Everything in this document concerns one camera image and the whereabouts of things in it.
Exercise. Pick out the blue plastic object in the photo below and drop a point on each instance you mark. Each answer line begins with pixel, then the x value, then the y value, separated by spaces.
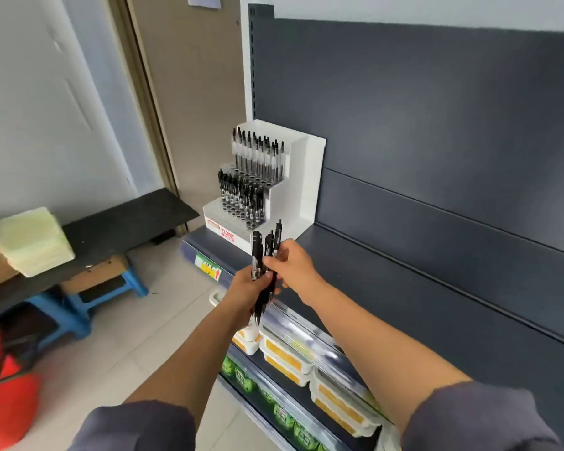
pixel 82 319

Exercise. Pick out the person's left hand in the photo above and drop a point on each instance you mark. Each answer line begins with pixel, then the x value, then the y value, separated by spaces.
pixel 242 300

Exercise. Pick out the brown door frame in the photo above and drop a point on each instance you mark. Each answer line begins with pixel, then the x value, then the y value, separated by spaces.
pixel 145 89

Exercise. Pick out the brown cardboard piece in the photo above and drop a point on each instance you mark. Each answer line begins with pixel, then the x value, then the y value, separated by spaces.
pixel 98 272

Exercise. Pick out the person's left forearm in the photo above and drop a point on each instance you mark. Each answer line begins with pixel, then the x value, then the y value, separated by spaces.
pixel 183 371

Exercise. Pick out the grey left sleeve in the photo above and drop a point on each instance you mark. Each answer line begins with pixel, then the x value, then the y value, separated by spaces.
pixel 131 429

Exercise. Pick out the white slotted shelf upright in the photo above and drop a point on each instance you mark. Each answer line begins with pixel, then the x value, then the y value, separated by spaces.
pixel 245 65

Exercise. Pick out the pale paper sheet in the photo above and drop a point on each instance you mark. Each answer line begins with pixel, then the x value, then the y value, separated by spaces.
pixel 33 241

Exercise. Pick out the black rubber-grip pen group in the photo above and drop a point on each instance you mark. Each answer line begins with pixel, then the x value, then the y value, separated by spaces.
pixel 239 197

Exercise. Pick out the white tiered pen holder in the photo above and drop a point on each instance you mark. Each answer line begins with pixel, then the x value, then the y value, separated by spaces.
pixel 310 183

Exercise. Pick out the row of green packets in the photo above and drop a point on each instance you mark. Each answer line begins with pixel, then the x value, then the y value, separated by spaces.
pixel 244 382

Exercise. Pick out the grey right sleeve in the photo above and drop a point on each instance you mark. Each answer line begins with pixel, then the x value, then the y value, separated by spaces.
pixel 479 422

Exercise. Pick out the yellow green price tag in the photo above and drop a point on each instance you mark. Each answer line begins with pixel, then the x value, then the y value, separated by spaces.
pixel 207 267

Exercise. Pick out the person's right hand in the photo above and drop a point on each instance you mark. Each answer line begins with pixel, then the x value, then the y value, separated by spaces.
pixel 298 272

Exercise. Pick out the grey sleeve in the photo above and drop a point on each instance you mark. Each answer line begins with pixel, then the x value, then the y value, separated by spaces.
pixel 479 422
pixel 131 429

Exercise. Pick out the white paper notice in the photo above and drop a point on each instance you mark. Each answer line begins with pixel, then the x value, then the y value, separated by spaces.
pixel 204 0

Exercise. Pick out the person's right forearm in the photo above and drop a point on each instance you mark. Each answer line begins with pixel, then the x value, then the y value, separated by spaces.
pixel 390 356

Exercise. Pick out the dark grey shelf unit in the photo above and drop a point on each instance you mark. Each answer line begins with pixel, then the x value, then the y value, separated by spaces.
pixel 451 112

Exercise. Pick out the beige door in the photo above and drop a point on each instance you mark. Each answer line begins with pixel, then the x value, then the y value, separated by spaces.
pixel 202 89

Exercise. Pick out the red object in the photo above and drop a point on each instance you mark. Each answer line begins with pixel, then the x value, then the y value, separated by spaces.
pixel 9 408

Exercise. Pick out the clear-barrel pen group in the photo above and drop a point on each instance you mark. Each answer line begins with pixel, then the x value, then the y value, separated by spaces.
pixel 258 157

